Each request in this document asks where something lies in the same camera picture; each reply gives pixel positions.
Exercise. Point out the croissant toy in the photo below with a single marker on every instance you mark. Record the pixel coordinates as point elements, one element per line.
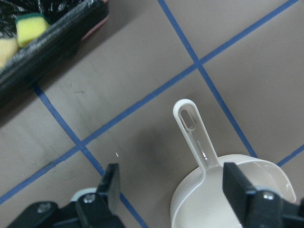
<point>8,48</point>

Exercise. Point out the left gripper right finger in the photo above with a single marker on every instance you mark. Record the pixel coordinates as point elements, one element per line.
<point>238,190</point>

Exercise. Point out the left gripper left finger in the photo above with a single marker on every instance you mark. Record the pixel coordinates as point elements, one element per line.
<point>109,187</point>

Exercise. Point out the beige plastic dustpan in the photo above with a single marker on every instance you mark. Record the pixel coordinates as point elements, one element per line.
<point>199,201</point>

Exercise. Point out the yellow sponge piece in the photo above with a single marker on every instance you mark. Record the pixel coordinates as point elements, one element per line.
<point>30,26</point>

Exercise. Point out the bin with black bag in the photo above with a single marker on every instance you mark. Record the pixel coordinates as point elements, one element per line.
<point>58,43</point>

